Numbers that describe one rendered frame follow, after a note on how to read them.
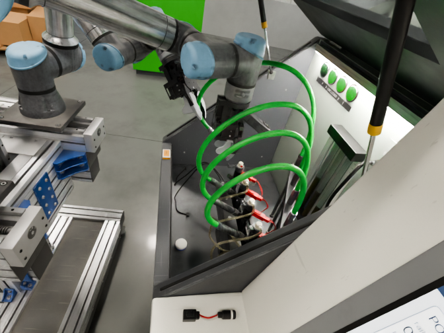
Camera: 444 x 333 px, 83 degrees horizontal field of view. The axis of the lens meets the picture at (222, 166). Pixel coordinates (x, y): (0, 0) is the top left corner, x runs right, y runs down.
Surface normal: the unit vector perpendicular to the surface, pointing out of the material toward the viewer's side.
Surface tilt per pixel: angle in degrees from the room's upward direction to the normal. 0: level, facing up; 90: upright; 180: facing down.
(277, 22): 90
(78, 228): 0
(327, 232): 76
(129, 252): 0
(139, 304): 0
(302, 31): 90
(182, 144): 90
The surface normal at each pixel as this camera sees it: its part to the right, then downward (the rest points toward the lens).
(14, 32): 0.16, 0.66
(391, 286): -0.90, -0.22
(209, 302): 0.18, -0.75
